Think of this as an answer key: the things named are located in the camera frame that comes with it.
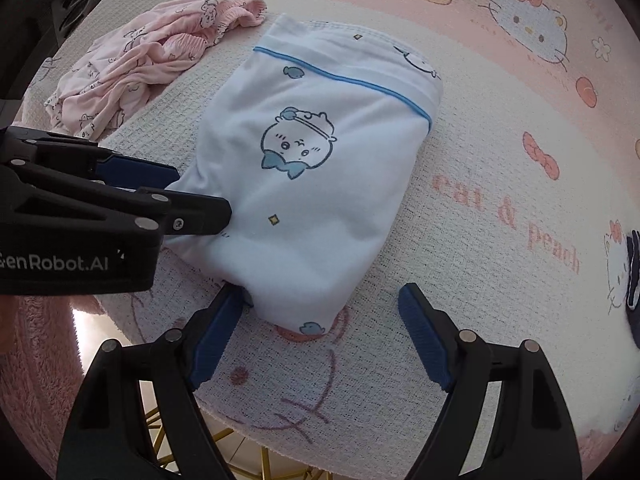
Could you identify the navy blue garment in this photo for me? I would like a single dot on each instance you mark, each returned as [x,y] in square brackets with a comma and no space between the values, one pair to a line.
[634,290]

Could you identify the pink cat printed blanket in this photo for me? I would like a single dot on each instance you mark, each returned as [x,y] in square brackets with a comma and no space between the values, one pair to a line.
[500,160]

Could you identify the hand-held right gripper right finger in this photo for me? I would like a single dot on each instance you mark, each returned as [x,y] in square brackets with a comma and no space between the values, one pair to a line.
[425,340]

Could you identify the pink printed pajama pants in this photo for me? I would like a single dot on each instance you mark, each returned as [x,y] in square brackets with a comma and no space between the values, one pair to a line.
[140,55]

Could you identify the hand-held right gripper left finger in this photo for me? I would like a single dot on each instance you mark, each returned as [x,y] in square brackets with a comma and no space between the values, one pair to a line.
[215,340]

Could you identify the person's left forearm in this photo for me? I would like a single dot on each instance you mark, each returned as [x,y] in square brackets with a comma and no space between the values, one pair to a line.
[35,360]

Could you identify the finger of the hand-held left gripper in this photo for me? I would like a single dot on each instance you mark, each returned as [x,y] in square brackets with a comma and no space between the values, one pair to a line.
[200,215]
[145,172]

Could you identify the pale blue printed pajama pants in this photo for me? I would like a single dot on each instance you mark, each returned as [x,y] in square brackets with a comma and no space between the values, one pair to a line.
[325,185]

